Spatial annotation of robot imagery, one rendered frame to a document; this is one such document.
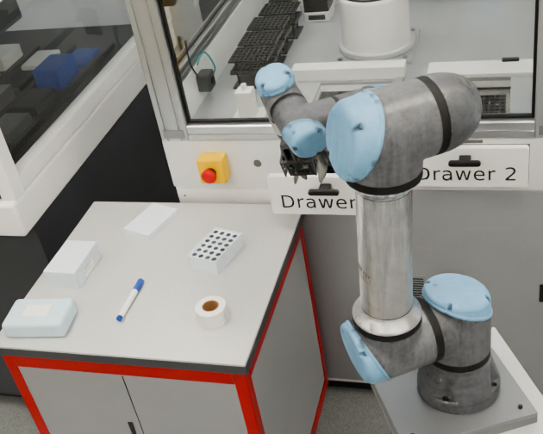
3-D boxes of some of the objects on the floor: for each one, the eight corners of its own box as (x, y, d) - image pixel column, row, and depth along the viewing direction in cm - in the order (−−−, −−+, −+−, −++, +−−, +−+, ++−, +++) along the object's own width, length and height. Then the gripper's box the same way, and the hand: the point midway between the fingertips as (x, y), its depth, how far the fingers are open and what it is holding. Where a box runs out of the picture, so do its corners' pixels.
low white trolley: (295, 569, 209) (245, 365, 166) (84, 536, 227) (-11, 345, 184) (335, 399, 254) (304, 204, 211) (156, 383, 272) (94, 201, 229)
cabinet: (556, 414, 236) (572, 190, 191) (227, 386, 266) (173, 187, 220) (548, 222, 310) (558, 27, 264) (292, 217, 339) (261, 41, 294)
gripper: (262, 145, 164) (287, 202, 181) (314, 142, 160) (335, 201, 177) (267, 112, 168) (292, 171, 185) (319, 109, 165) (339, 169, 182)
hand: (313, 172), depth 182 cm, fingers open, 3 cm apart
